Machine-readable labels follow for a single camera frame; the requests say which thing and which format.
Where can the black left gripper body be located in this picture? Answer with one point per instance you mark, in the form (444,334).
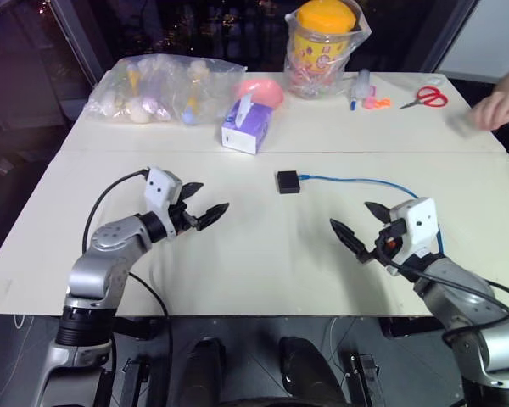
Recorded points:
(182,218)

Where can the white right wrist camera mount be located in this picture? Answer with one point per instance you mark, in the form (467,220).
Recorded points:
(420,224)

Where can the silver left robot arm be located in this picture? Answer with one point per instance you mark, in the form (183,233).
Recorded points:
(102,271)

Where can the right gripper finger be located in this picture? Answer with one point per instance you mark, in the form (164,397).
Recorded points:
(350,238)
(379,212)

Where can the small clear wrapper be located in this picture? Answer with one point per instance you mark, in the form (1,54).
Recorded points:
(433,80)

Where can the clear tube with blue tip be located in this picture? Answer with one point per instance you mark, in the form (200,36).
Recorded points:
(361,85)

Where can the yellow lidded plastic jar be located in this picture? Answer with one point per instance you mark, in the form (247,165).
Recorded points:
(322,38)

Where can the clear bag of toys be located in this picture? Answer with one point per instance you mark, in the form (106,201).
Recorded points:
(152,91)

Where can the pink plastic bowl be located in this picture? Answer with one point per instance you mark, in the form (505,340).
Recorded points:
(263,91)

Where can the person's bare hand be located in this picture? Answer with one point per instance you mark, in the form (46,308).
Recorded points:
(498,110)

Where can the pink orange plastic toy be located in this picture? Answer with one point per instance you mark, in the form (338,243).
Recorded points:
(375,102)

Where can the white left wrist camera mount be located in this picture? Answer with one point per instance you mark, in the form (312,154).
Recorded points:
(159,186)

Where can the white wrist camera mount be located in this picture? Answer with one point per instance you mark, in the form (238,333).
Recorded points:
(159,186)
(420,224)

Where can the dark rounded shape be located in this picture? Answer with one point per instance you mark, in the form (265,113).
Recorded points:
(305,373)

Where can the yellow jar in plastic bag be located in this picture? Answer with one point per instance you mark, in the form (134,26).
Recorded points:
(297,80)

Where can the white wall panel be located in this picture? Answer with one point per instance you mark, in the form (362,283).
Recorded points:
(488,34)

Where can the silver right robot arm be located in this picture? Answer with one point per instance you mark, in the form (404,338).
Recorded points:
(462,305)

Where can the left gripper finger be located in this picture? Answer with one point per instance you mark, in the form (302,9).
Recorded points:
(212,215)
(191,190)

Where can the black metal bracket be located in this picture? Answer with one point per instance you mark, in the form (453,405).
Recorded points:
(365,379)
(131,381)

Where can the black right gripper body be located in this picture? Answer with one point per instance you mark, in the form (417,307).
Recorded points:
(389,243)

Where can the grey window frame post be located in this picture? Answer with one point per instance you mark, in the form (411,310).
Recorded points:
(447,34)
(78,38)

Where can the purple white tissue box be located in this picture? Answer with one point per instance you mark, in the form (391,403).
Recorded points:
(246,127)

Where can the small black box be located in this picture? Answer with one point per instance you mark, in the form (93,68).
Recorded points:
(288,182)

